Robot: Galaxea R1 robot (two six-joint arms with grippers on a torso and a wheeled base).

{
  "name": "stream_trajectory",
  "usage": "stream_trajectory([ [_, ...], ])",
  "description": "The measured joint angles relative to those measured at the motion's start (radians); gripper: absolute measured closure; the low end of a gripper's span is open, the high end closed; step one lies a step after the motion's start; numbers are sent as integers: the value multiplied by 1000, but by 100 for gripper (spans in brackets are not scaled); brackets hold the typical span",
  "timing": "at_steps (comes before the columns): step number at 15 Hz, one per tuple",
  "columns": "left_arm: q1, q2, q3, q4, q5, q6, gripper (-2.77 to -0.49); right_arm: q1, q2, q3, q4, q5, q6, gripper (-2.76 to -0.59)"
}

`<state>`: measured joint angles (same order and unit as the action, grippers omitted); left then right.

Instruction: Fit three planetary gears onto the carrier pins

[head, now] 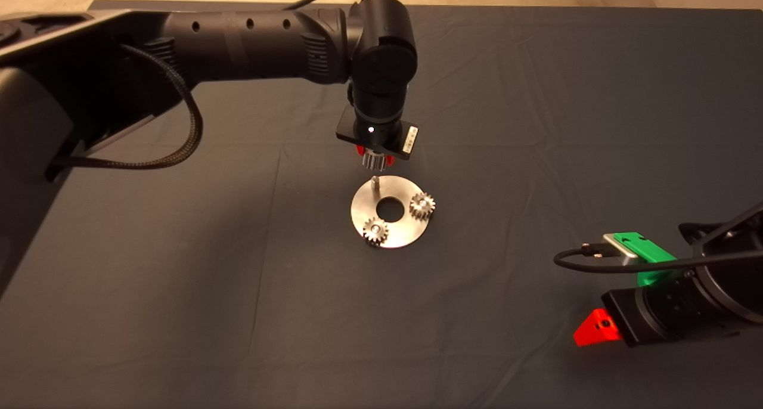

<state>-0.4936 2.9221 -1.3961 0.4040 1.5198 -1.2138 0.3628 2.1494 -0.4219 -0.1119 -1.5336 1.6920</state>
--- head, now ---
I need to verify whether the small steel planetary gear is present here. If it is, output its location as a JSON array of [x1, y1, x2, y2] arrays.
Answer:
[[362, 216, 390, 247], [362, 148, 389, 172], [410, 193, 437, 222]]

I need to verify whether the dark table cloth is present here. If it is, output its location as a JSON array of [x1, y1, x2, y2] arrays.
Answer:
[[0, 0, 763, 409]]

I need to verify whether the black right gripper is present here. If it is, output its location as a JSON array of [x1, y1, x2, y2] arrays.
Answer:
[[572, 277, 699, 348]]

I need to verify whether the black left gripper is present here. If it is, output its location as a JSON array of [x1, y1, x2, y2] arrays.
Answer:
[[335, 107, 420, 165]]

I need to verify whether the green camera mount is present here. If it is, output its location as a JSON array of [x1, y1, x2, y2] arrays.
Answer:
[[613, 231, 679, 288]]

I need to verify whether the small silver camera box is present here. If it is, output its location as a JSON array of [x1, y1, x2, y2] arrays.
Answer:
[[601, 233, 640, 267]]

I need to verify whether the round metal carrier plate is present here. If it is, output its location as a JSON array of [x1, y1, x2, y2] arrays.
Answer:
[[350, 175, 432, 250]]

